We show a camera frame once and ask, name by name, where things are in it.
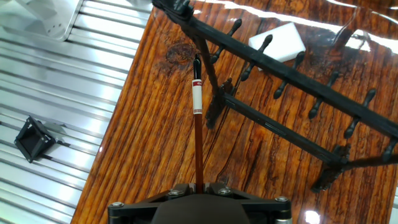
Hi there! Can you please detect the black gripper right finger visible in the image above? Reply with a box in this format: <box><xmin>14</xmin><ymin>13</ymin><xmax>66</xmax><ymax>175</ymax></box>
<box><xmin>203</xmin><ymin>182</ymin><xmax>293</xmax><ymax>224</ymax></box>

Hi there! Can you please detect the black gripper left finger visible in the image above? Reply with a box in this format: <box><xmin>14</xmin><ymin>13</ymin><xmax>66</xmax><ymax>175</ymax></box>
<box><xmin>107</xmin><ymin>182</ymin><xmax>197</xmax><ymax>224</ymax></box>

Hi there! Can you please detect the thin black pen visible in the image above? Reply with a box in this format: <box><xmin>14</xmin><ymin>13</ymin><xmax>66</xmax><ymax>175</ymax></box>
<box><xmin>192</xmin><ymin>53</ymin><xmax>205</xmax><ymax>194</ymax></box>

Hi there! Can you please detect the black pen rack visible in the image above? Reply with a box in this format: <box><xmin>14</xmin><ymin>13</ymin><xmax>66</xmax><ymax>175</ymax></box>
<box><xmin>151</xmin><ymin>0</ymin><xmax>398</xmax><ymax>194</ymax></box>

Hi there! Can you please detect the wood grain table mat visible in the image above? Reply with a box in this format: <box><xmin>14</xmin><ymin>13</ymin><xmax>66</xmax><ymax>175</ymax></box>
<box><xmin>70</xmin><ymin>0</ymin><xmax>398</xmax><ymax>224</ymax></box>

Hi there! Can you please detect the small black folding stand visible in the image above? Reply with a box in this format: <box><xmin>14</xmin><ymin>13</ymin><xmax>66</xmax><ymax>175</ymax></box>
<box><xmin>14</xmin><ymin>116</ymin><xmax>57</xmax><ymax>164</ymax></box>

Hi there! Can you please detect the white foam block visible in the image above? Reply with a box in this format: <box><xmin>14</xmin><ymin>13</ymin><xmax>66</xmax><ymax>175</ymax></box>
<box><xmin>248</xmin><ymin>22</ymin><xmax>307</xmax><ymax>72</ymax></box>

